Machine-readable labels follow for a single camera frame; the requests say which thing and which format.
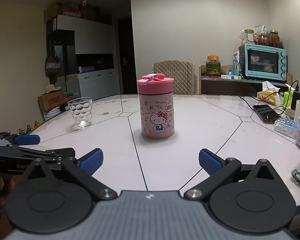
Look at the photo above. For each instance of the straw hat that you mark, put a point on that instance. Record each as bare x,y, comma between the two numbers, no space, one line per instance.
52,88

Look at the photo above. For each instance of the white paper packet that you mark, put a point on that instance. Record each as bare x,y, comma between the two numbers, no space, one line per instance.
261,29

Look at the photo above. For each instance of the pickle jar with orange lid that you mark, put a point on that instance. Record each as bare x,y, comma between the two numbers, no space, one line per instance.
213,66

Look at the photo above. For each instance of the clear dimpled glass cup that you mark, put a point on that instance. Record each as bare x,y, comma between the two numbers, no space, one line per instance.
80,112

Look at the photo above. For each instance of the black smartphone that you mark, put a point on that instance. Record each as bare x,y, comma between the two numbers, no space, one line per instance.
266,113

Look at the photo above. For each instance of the clear plastic box blue label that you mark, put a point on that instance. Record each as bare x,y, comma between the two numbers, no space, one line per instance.
286,127

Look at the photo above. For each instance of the small blue white bottle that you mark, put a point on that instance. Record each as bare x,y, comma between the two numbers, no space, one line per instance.
230,72

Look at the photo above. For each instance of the pink cartoon thermos bottle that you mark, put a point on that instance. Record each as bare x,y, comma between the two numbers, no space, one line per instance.
156,115

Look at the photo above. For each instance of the tall jar red contents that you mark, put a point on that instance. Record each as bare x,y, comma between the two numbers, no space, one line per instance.
274,39

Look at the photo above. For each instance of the brown cardboard boxes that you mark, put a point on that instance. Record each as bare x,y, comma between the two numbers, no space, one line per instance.
65,8

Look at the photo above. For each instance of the small jar red contents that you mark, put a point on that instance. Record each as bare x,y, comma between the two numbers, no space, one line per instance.
263,40

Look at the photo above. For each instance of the green and white package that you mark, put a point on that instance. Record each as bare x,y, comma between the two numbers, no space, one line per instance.
236,62

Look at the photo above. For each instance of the green bag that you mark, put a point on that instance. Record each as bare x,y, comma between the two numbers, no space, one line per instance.
68,94

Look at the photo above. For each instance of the yellow tissue pack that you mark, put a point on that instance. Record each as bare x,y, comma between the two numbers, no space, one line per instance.
267,95

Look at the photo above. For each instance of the teal toaster oven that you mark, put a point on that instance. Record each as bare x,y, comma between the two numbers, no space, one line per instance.
262,60

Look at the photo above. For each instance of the black charger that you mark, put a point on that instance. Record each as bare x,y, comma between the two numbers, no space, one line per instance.
295,100

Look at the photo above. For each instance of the stack of white plates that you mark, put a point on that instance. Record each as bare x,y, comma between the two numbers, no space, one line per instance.
52,113

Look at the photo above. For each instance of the gold lid jar pale contents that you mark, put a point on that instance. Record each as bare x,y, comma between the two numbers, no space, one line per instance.
248,37

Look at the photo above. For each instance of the dark door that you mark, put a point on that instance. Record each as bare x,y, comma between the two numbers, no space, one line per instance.
126,55

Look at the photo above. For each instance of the chair with quilted cover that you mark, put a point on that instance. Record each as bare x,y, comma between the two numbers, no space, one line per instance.
173,72

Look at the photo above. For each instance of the white security camera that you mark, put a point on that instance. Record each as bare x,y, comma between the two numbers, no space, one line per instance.
84,2

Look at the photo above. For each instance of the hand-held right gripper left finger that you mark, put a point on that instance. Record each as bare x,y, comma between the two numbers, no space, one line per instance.
90,162

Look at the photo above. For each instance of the cardboard box red label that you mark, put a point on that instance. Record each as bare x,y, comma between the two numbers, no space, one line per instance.
51,101

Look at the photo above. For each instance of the blue tray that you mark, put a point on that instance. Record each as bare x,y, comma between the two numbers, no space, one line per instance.
87,69

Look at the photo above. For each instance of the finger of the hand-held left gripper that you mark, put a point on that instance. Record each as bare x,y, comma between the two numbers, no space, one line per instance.
27,154
27,139

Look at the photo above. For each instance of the wooden side shelf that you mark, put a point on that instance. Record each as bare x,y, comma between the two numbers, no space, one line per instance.
227,86

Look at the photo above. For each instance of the hanging grey bag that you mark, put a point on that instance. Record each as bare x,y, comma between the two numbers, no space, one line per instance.
52,63

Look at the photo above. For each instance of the white and black wall cabinet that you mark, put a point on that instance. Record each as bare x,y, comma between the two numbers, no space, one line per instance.
92,37

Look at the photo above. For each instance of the red scissors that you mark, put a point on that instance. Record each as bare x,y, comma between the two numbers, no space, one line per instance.
210,75

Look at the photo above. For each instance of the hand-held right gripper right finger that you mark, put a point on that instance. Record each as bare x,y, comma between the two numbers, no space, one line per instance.
210,161

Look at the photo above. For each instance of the flat white box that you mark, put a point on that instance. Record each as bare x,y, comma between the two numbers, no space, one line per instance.
230,76

